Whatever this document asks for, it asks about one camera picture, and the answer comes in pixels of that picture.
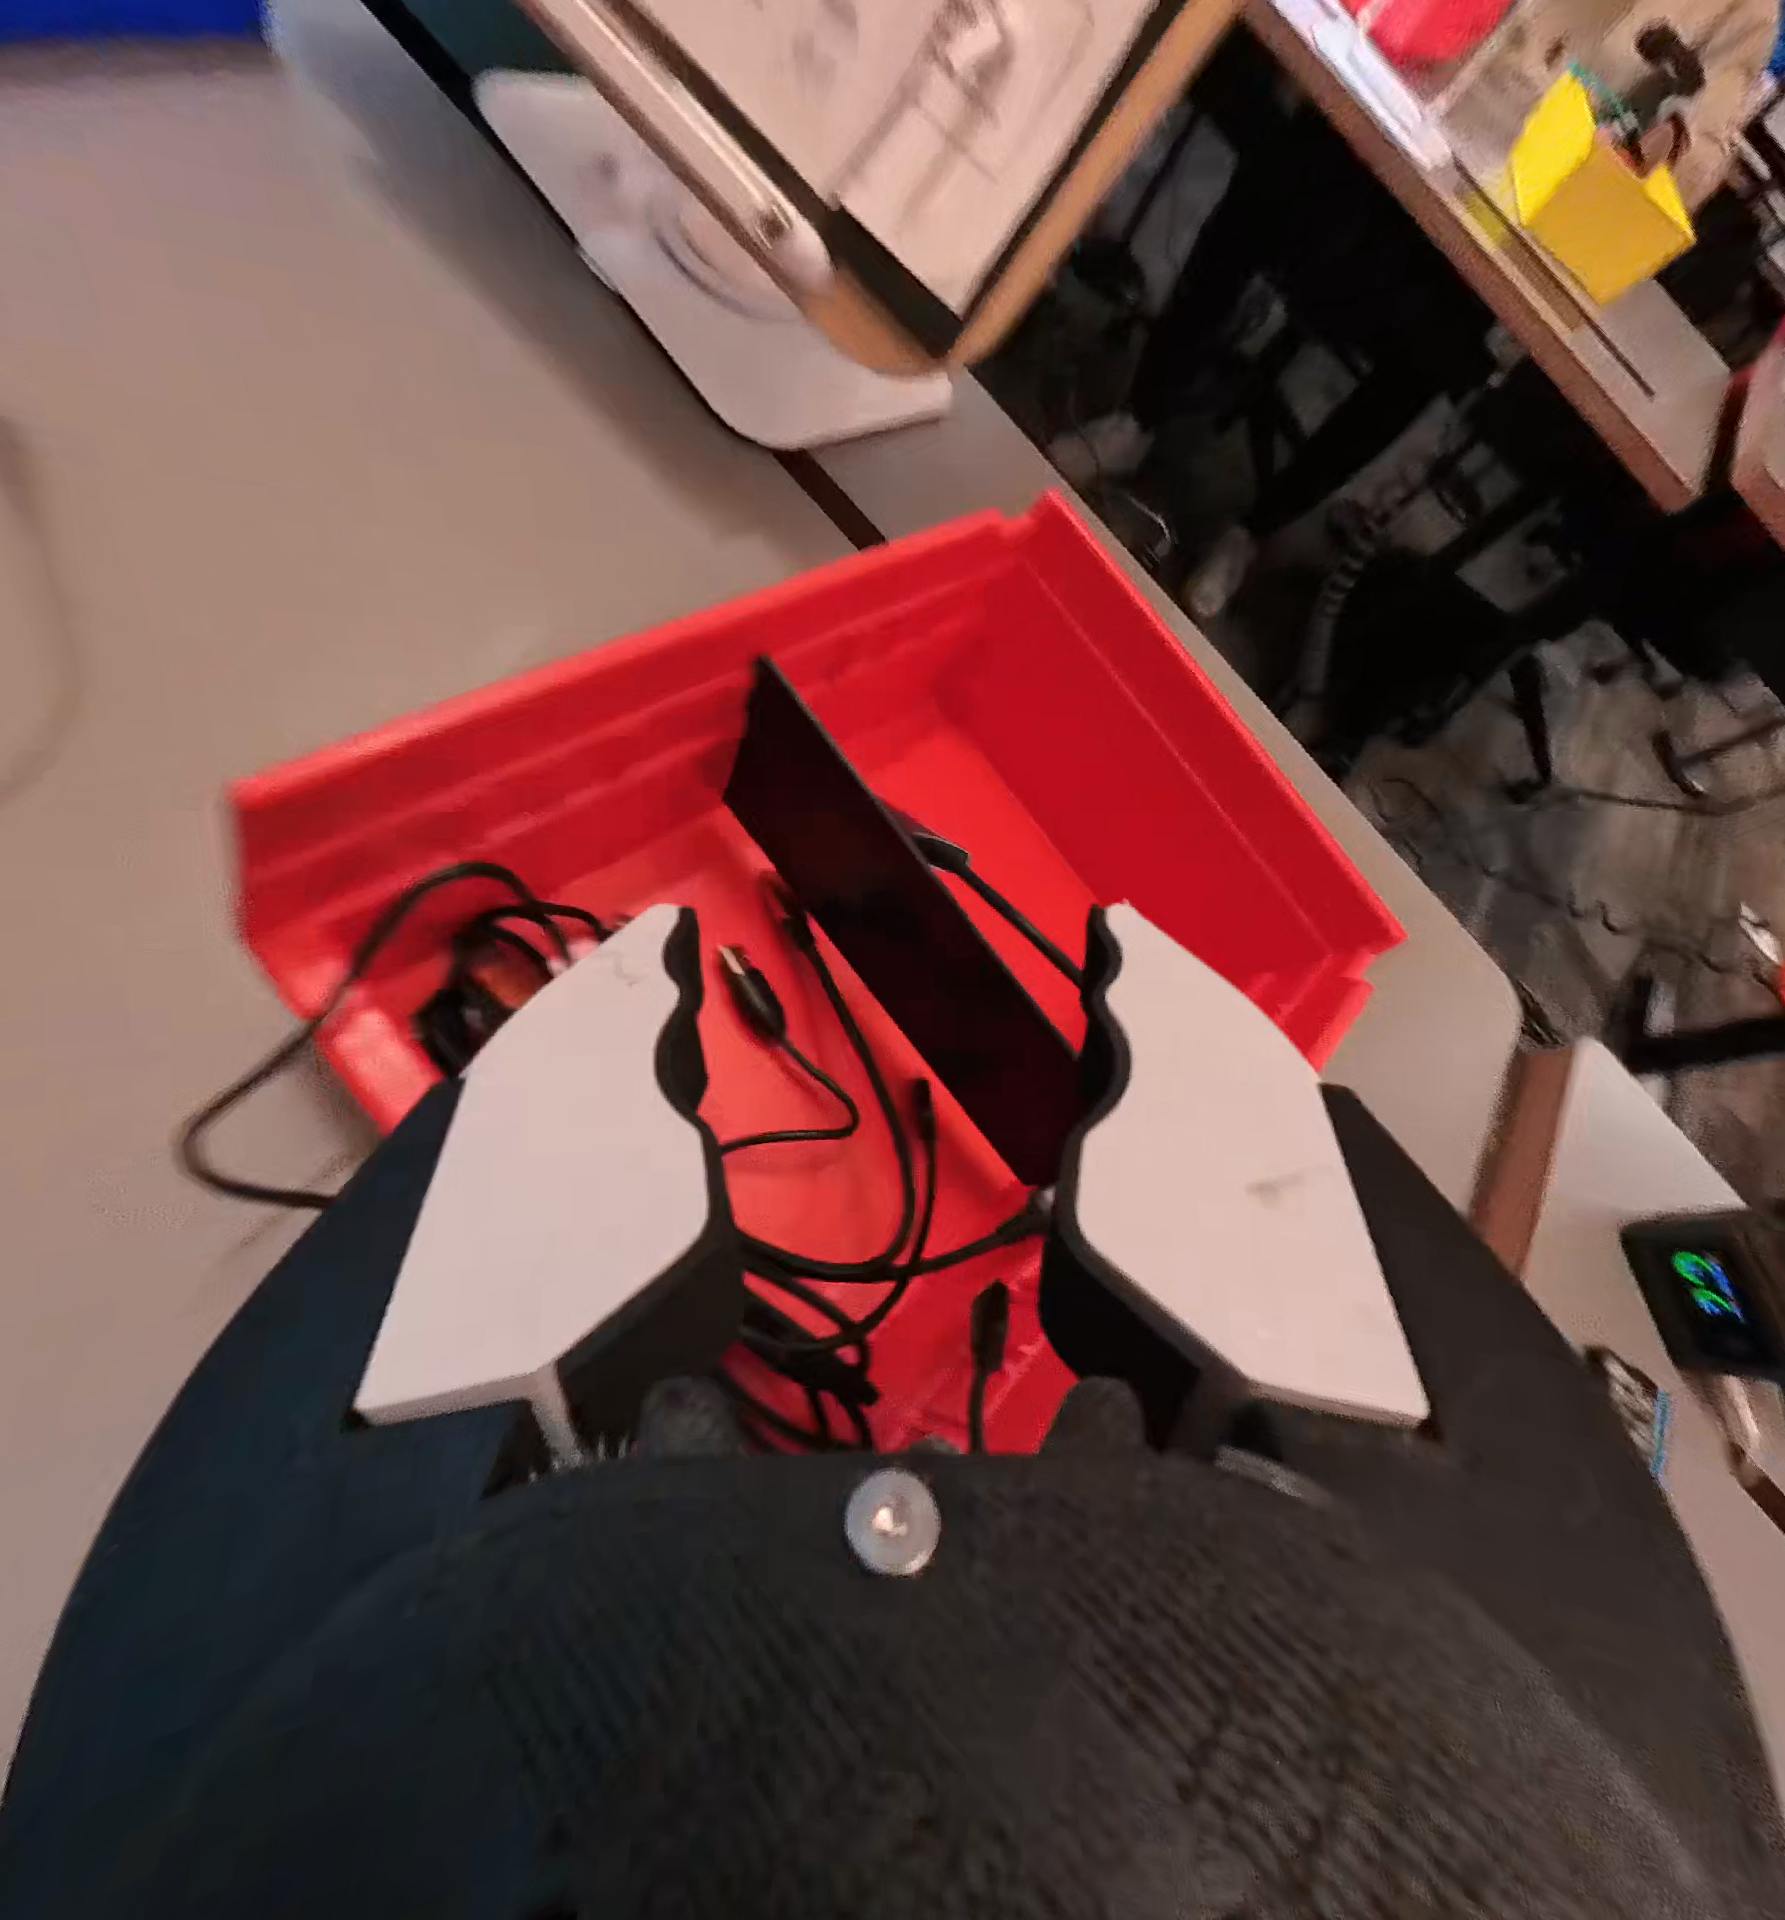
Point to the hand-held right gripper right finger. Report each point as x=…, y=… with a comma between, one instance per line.
x=1237, y=1200

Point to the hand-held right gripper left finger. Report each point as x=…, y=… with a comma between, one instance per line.
x=563, y=1184

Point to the red plastic bin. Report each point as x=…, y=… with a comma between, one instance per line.
x=1163, y=780

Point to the blue plastic bin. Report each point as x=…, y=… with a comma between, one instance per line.
x=97, y=14

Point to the grey desk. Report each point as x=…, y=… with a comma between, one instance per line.
x=307, y=524

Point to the black bin divider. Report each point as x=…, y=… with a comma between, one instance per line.
x=894, y=900

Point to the black device with green display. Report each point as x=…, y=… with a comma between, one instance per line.
x=1732, y=1298

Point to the cluttered work table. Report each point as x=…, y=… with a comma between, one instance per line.
x=1582, y=300

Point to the document stand with instruction sheets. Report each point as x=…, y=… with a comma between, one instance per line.
x=863, y=164

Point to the yellow storage bin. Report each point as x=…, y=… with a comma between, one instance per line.
x=1596, y=196

